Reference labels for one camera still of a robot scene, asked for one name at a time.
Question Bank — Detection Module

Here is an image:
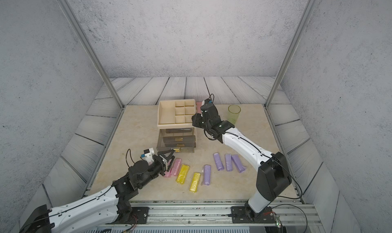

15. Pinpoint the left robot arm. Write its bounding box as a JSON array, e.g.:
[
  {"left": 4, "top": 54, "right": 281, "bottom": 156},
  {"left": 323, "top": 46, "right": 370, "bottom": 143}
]
[{"left": 19, "top": 148, "right": 175, "bottom": 233}]

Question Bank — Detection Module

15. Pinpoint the yellow bag roll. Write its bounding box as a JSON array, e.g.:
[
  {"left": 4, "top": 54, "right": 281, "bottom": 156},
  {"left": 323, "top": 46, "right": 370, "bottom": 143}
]
[
  {"left": 176, "top": 165, "right": 190, "bottom": 185},
  {"left": 189, "top": 172, "right": 201, "bottom": 193}
]

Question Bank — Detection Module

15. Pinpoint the pink bag roll middle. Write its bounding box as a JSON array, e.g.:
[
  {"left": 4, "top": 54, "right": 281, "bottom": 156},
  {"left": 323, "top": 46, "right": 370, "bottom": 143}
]
[{"left": 164, "top": 160, "right": 172, "bottom": 178}]

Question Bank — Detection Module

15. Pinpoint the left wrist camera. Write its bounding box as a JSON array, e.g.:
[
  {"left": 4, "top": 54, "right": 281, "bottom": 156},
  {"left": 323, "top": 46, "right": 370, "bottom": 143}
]
[{"left": 140, "top": 148, "right": 155, "bottom": 165}]

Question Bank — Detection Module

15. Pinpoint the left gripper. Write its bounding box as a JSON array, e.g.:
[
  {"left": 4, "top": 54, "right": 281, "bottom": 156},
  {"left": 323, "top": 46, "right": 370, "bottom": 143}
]
[{"left": 137, "top": 150, "right": 176, "bottom": 190}]

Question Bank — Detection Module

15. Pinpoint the purple bag roll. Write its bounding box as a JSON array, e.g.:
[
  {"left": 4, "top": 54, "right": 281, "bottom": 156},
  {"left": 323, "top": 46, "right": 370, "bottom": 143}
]
[
  {"left": 213, "top": 153, "right": 224, "bottom": 171},
  {"left": 232, "top": 154, "right": 246, "bottom": 173},
  {"left": 225, "top": 154, "right": 233, "bottom": 172},
  {"left": 202, "top": 165, "right": 211, "bottom": 186}
]

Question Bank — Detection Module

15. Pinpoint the beige drawer organizer cabinet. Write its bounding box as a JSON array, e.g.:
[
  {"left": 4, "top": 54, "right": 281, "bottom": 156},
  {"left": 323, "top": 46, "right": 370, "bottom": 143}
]
[{"left": 157, "top": 99, "right": 197, "bottom": 137}]

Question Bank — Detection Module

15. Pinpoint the yellow bag roll right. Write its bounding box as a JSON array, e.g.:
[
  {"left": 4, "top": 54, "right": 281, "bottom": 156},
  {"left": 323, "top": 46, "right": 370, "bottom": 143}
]
[{"left": 189, "top": 172, "right": 201, "bottom": 193}]

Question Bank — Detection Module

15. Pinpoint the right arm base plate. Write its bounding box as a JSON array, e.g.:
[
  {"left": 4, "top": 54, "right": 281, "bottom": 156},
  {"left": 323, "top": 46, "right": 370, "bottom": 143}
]
[{"left": 229, "top": 206, "right": 276, "bottom": 224}]

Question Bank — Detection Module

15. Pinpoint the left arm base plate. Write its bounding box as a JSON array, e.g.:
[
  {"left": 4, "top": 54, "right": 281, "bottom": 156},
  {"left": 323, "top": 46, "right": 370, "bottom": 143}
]
[{"left": 112, "top": 207, "right": 150, "bottom": 225}]

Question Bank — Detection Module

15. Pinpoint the yellow bag roll middle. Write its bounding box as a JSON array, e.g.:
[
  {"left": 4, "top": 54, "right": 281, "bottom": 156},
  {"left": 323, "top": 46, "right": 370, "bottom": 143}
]
[{"left": 176, "top": 165, "right": 190, "bottom": 185}]

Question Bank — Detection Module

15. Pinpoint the transparent drawer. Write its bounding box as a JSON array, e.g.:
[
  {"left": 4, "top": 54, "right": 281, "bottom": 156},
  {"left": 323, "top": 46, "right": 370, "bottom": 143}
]
[{"left": 157, "top": 131, "right": 196, "bottom": 153}]

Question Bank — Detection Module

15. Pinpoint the green translucent cup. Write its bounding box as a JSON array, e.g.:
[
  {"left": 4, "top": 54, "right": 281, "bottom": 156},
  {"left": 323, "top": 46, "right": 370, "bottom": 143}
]
[{"left": 227, "top": 104, "right": 241, "bottom": 125}]

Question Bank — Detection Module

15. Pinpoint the pink bag roll right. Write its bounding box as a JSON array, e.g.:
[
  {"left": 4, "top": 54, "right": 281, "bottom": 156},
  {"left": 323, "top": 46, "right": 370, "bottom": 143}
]
[{"left": 170, "top": 158, "right": 182, "bottom": 176}]

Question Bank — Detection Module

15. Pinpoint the purple bag roll front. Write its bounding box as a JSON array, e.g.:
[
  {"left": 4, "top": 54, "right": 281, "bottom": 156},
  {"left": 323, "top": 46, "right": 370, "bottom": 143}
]
[{"left": 202, "top": 165, "right": 211, "bottom": 186}]

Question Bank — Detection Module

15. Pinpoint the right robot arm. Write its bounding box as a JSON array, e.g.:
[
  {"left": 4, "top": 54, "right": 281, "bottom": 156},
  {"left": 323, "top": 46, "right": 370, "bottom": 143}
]
[{"left": 192, "top": 99, "right": 293, "bottom": 216}]

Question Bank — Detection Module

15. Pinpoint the pink sponge block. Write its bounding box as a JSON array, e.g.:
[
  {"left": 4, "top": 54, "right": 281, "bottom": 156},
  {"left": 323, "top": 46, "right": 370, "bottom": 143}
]
[{"left": 196, "top": 102, "right": 203, "bottom": 113}]

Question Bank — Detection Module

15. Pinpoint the pink bag roll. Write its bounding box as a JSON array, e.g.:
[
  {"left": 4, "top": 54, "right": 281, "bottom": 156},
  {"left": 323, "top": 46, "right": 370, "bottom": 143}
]
[
  {"left": 164, "top": 160, "right": 172, "bottom": 178},
  {"left": 170, "top": 158, "right": 182, "bottom": 176}
]

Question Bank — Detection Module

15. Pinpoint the right aluminium frame post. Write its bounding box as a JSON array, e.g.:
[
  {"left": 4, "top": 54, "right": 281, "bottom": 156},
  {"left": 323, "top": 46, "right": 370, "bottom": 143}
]
[{"left": 264, "top": 0, "right": 317, "bottom": 109}]

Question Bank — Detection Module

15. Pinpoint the left aluminium frame post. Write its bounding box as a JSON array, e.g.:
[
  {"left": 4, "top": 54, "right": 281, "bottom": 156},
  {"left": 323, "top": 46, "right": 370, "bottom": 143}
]
[{"left": 56, "top": 0, "right": 125, "bottom": 110}]

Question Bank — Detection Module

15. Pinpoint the aluminium frame post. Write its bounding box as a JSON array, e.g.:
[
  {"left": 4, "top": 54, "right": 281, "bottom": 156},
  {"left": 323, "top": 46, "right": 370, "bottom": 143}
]
[
  {"left": 56, "top": 0, "right": 125, "bottom": 110},
  {"left": 264, "top": 0, "right": 317, "bottom": 109}
]

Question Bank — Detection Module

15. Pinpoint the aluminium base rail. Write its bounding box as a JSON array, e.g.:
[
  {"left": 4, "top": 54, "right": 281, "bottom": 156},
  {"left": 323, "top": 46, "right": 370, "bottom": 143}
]
[{"left": 90, "top": 198, "right": 325, "bottom": 233}]

